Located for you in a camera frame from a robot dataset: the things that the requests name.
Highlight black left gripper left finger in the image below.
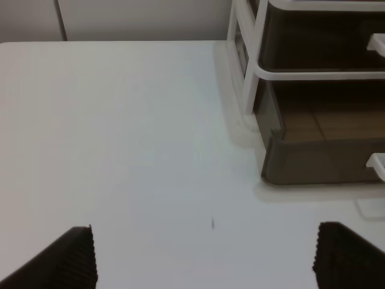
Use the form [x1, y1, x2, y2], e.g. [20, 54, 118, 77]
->
[1, 226, 98, 288]

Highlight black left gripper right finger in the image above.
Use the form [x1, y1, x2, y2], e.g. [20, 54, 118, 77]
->
[312, 222, 384, 288]

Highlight dark bottom drawer white handle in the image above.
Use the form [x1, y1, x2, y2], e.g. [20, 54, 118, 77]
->
[254, 80, 384, 185]

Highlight white drawer unit frame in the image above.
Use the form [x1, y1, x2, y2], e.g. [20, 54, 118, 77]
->
[226, 1, 384, 132]

